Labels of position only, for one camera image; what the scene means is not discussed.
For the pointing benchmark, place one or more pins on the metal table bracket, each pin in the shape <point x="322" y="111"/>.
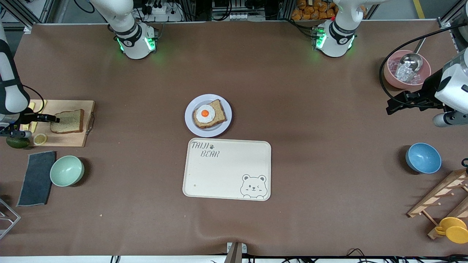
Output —
<point x="236" y="254"/>

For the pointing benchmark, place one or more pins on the clear ice cube pile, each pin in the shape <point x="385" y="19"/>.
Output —
<point x="406" y="75"/>

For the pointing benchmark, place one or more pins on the yellow plastic knife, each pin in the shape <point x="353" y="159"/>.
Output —
<point x="34" y="127"/>

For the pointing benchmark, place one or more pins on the brown bread slice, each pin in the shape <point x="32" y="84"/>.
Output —
<point x="71" y="124"/>
<point x="219" y="109"/>

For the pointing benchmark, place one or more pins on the brown table cover sheet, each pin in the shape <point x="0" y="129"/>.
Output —
<point x="146" y="91"/>

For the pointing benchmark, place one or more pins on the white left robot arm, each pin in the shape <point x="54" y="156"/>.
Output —
<point x="334" y="44"/>

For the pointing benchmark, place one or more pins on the lemon slice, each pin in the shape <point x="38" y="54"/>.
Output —
<point x="40" y="139"/>

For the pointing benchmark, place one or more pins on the orange bread roll pile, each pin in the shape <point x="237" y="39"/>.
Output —
<point x="310" y="11"/>

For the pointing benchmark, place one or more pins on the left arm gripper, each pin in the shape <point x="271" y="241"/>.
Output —
<point x="430" y="89"/>

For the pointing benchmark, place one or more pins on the wooden rack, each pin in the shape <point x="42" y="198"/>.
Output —
<point x="438" y="193"/>

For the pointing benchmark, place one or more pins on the cream bear print tray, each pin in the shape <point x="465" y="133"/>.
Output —
<point x="226" y="171"/>

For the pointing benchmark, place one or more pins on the blue bowl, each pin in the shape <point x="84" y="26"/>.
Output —
<point x="423" y="158"/>

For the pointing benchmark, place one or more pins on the yellow plastic fork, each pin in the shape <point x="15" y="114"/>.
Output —
<point x="32" y="106"/>

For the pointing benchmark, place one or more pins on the fried egg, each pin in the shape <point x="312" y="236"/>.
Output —
<point x="204" y="118"/>

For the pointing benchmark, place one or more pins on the metal scoop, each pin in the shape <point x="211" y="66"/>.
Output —
<point x="411" y="61"/>

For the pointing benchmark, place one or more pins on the white power strip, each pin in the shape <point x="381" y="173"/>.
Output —
<point x="161" y="11"/>

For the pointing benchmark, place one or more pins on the yellow cup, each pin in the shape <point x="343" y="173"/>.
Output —
<point x="455" y="232"/>

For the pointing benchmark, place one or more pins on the wooden cutting board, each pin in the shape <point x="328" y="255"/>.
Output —
<point x="65" y="140"/>

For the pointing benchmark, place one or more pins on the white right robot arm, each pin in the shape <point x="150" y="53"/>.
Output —
<point x="137" y="45"/>

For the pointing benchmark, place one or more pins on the green avocado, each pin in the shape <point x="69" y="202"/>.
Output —
<point x="18" y="143"/>

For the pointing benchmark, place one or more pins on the white round plate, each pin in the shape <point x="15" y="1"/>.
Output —
<point x="190" y="124"/>

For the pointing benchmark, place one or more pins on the pink bowl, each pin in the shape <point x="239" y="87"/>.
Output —
<point x="402" y="84"/>

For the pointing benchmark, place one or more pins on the mint green bowl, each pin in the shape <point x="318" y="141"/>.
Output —
<point x="67" y="171"/>

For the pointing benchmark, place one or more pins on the dark grey cloth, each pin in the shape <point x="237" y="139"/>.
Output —
<point x="36" y="179"/>

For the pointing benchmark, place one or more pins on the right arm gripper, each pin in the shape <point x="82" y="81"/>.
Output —
<point x="30" y="117"/>

